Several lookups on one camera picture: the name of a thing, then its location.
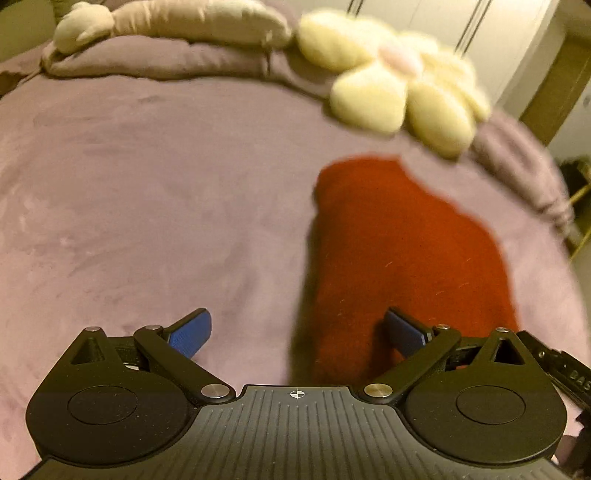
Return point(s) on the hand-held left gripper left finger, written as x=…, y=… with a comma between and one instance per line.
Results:
x=191, y=333

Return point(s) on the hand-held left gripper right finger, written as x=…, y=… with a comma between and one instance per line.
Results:
x=406, y=333

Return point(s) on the red knitted sweater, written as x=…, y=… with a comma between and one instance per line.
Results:
x=406, y=258

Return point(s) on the purple bed blanket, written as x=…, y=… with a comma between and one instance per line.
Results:
x=152, y=194

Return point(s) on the wooden rack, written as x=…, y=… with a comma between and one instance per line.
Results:
x=577, y=203

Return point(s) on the cream flower plush pillow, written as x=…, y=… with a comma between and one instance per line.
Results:
x=401, y=87

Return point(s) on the bunched purple duvet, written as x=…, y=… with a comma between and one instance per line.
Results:
x=175, y=60

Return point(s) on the white wardrobe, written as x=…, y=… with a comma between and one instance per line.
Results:
x=443, y=23

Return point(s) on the long beige plush toy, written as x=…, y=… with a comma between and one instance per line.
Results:
x=184, y=21

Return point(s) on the olive green headboard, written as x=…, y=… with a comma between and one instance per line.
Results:
x=23, y=27

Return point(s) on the brown wooden door frame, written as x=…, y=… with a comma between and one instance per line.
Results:
x=554, y=87

